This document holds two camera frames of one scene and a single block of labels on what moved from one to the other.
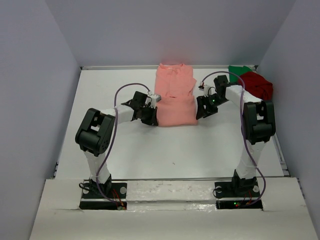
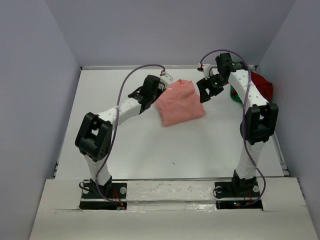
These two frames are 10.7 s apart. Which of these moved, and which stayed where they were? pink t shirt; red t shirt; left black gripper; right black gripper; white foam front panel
Moved: left black gripper; pink t shirt; right black gripper
Stayed: red t shirt; white foam front panel
